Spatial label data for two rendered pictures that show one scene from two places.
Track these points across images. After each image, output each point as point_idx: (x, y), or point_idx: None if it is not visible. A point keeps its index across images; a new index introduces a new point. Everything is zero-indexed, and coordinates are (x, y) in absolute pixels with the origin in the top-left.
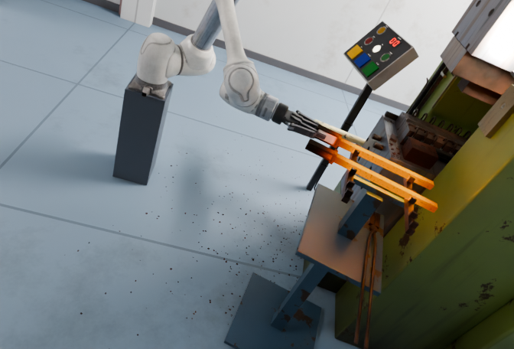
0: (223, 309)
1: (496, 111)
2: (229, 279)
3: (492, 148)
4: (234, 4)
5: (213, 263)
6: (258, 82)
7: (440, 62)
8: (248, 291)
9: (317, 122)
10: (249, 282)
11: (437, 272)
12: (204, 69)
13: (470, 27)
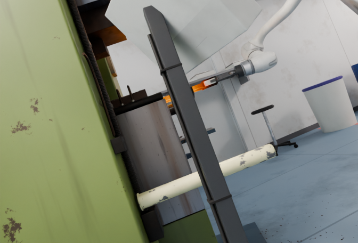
0: (269, 229)
1: (111, 61)
2: (283, 237)
3: (116, 80)
4: None
5: (304, 234)
6: (241, 50)
7: (70, 23)
8: (262, 239)
9: (217, 76)
10: (266, 242)
11: None
12: None
13: None
